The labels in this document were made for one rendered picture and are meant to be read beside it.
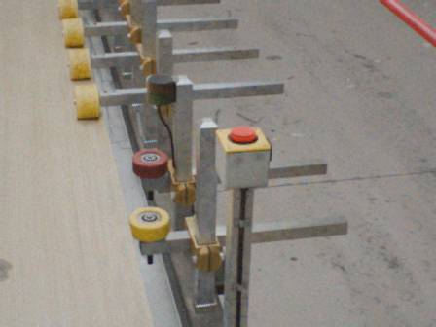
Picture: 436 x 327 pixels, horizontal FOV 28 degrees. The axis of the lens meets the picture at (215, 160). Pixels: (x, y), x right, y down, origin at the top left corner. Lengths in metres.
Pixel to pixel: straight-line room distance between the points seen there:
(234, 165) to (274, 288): 1.78
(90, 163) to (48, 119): 0.26
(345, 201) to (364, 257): 0.40
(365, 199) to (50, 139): 1.87
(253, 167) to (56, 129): 0.87
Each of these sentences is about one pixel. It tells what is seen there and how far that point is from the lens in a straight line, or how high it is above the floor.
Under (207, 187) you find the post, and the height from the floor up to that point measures 1.00.
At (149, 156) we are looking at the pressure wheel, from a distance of 1.94.
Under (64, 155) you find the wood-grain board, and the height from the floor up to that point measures 0.90.
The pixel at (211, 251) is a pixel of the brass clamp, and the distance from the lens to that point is 1.70.
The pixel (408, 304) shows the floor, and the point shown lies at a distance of 3.08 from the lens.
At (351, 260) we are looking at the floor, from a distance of 3.25.
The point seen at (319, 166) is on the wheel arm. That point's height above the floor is 0.85.
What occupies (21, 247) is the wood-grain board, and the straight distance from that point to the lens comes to 1.67.
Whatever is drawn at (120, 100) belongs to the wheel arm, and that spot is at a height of 0.95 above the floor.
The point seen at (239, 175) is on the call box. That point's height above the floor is 1.18.
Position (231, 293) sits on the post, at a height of 0.94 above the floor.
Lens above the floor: 1.82
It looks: 28 degrees down
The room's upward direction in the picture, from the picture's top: 1 degrees clockwise
